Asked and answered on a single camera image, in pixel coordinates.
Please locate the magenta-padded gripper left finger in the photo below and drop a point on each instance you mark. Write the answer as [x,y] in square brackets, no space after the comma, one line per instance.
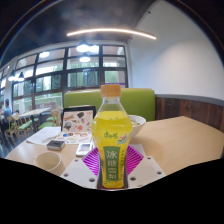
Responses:
[78,171]

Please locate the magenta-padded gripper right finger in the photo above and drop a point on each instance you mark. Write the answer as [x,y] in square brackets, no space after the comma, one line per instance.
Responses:
[146,171]

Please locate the yellow drink bottle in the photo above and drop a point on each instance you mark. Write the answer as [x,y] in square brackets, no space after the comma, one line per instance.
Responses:
[111,133]

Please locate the flat white phone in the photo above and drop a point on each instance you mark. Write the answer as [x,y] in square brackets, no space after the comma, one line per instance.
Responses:
[83,149]

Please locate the white mug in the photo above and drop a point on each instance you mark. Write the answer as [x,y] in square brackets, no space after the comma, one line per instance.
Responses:
[48,161]

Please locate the small black box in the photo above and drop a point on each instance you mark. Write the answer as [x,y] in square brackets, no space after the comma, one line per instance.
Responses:
[55,144]

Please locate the white bowl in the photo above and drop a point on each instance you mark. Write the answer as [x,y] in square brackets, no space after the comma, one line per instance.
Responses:
[138,125]

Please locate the black-framed picture stand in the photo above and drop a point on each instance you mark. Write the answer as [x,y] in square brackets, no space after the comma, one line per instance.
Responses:
[78,120]

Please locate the white paper sheets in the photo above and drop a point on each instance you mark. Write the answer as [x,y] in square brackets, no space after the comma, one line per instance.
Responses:
[41,135]

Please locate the green booth seat back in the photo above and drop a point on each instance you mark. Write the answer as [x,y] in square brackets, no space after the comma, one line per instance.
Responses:
[140,101]

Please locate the wooden chairs with green seats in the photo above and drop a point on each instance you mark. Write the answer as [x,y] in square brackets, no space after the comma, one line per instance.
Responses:
[20,128]

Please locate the wooden dining table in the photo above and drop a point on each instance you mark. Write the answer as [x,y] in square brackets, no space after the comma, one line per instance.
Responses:
[35,111]

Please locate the person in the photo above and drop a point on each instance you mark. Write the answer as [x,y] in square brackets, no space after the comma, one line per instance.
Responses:
[6,111]

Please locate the large black-framed window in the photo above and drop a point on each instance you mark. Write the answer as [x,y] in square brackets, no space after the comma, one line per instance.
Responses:
[65,70]

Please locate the pendant ceiling lamps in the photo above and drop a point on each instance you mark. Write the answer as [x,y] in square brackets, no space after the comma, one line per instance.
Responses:
[82,47]

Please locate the long curved ceiling light strip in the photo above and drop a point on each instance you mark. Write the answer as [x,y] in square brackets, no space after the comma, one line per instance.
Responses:
[110,31]

